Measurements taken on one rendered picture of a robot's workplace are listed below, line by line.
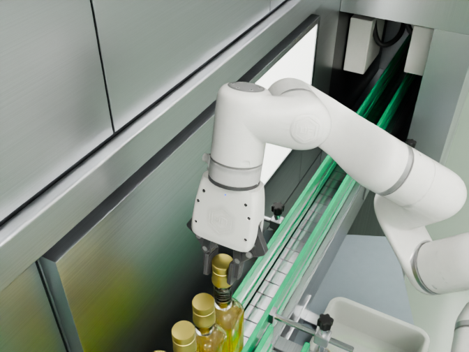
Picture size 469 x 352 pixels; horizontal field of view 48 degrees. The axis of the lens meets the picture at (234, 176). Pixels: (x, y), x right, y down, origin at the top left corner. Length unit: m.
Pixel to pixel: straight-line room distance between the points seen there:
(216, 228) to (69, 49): 0.32
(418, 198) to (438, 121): 0.87
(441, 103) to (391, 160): 0.88
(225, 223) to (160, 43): 0.28
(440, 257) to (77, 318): 0.54
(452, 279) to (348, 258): 0.64
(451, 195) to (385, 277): 0.65
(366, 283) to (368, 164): 0.68
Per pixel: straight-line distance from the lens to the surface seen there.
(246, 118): 0.68
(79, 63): 0.66
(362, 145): 0.79
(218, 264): 0.81
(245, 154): 0.69
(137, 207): 0.79
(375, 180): 0.76
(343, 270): 1.43
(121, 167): 0.73
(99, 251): 0.75
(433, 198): 0.81
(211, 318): 0.83
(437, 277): 0.87
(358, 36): 1.74
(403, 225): 0.88
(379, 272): 1.44
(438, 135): 1.68
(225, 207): 0.74
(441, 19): 1.53
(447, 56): 1.56
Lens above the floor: 1.80
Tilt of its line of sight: 39 degrees down
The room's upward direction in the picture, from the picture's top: straight up
